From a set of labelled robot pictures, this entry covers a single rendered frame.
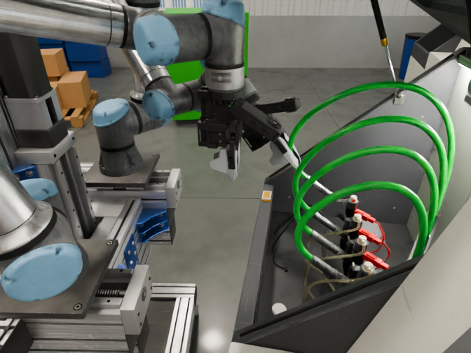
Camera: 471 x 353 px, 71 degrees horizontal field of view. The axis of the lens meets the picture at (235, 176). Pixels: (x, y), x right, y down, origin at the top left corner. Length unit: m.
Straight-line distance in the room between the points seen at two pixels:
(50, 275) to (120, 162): 0.62
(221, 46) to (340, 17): 6.93
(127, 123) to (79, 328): 0.61
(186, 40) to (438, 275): 0.50
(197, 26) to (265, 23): 6.70
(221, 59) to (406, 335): 0.52
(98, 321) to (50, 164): 0.40
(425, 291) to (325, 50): 7.12
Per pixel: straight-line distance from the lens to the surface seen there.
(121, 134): 1.14
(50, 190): 0.73
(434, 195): 0.74
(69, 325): 0.91
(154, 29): 0.56
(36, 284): 0.64
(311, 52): 7.47
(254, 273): 0.90
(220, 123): 0.66
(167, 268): 2.27
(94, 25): 0.65
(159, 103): 0.81
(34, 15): 0.64
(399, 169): 1.25
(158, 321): 1.76
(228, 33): 0.61
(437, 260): 0.53
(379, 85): 0.79
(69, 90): 4.89
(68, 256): 0.61
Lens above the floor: 1.61
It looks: 31 degrees down
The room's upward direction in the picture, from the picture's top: straight up
